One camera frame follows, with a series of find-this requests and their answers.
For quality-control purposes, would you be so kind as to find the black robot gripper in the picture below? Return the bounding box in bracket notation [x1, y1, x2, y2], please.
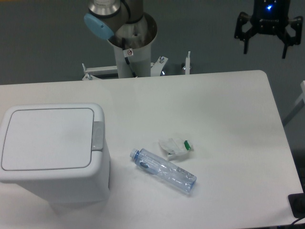
[234, 0, 304, 59]

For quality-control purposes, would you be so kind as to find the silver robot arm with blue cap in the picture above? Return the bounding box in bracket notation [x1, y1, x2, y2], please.
[84, 0, 304, 58]

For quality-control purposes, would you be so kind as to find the grey trash can push button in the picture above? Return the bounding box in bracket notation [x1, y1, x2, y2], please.
[91, 121, 104, 151]

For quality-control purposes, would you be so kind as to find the white trash can lid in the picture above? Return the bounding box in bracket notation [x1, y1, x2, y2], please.
[2, 108, 94, 171]

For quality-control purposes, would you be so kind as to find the white trash can body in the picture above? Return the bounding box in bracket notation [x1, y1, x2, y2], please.
[0, 103, 111, 219]

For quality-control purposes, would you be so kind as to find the crumpled white plastic wrapper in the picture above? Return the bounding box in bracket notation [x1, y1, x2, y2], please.
[158, 138, 193, 160]

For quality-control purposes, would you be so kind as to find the clear plastic water bottle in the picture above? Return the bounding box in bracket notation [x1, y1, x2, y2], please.
[130, 148, 197, 193]

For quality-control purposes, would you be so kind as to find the black device at table edge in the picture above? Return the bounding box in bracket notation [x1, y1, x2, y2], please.
[288, 193, 305, 218]

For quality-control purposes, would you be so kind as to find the white frame at right edge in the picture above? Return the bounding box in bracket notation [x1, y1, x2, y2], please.
[282, 81, 305, 126]

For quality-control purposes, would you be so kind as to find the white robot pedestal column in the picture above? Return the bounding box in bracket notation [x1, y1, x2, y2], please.
[108, 13, 157, 65]

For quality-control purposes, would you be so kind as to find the black cable on pedestal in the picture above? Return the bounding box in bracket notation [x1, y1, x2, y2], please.
[122, 37, 139, 78]

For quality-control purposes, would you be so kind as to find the white pedestal base frame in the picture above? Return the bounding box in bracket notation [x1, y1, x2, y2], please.
[81, 51, 194, 81]

